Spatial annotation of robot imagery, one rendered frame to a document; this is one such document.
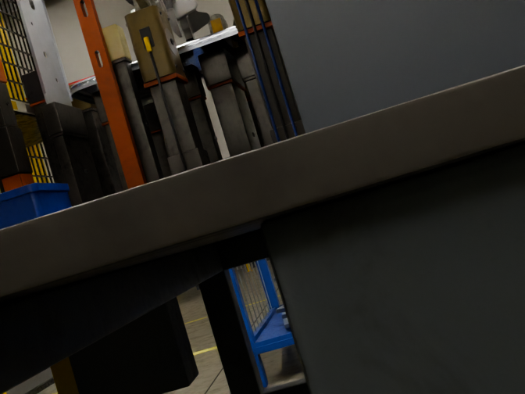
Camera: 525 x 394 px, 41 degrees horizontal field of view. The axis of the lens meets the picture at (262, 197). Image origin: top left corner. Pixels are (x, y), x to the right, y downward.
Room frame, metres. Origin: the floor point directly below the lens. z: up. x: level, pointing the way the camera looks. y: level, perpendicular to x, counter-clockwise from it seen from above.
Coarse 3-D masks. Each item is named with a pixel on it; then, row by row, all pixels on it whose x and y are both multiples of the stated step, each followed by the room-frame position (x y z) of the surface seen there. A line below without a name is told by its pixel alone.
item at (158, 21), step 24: (144, 24) 1.12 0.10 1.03; (168, 24) 1.16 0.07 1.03; (144, 48) 1.12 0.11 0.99; (168, 48) 1.12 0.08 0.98; (144, 72) 1.12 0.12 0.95; (168, 72) 1.11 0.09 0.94; (168, 96) 1.13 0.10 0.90; (168, 120) 1.13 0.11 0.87; (192, 120) 1.15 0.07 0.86; (168, 144) 1.13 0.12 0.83; (192, 144) 1.12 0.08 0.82; (192, 168) 1.12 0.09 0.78
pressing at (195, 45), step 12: (216, 36) 1.19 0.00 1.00; (228, 36) 1.19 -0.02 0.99; (180, 48) 1.21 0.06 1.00; (192, 48) 1.20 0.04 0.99; (204, 48) 1.26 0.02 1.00; (228, 48) 1.31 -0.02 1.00; (192, 60) 1.31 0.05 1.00; (84, 84) 1.24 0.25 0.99; (96, 84) 1.28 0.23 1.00; (72, 96) 1.28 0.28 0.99; (84, 96) 1.33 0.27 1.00; (144, 96) 1.45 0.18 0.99
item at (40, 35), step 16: (16, 0) 1.32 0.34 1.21; (32, 0) 1.39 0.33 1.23; (32, 16) 1.36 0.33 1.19; (32, 32) 1.34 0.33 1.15; (48, 32) 1.42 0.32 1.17; (32, 48) 1.31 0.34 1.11; (48, 48) 1.40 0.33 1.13; (48, 64) 1.37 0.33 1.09; (48, 80) 1.35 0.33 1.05; (64, 80) 1.43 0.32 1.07; (48, 96) 1.33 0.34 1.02; (64, 96) 1.40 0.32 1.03
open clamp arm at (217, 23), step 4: (212, 16) 1.47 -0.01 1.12; (216, 16) 1.47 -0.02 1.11; (220, 16) 1.46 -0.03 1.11; (212, 20) 1.46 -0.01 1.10; (216, 20) 1.46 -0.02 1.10; (220, 20) 1.46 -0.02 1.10; (224, 20) 1.46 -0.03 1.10; (212, 24) 1.46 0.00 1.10; (216, 24) 1.45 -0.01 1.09; (220, 24) 1.45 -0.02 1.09; (224, 24) 1.46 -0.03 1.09; (212, 28) 1.46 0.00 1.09; (216, 28) 1.45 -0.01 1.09; (220, 28) 1.45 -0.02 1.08; (224, 28) 1.46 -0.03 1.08; (212, 32) 1.46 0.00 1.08
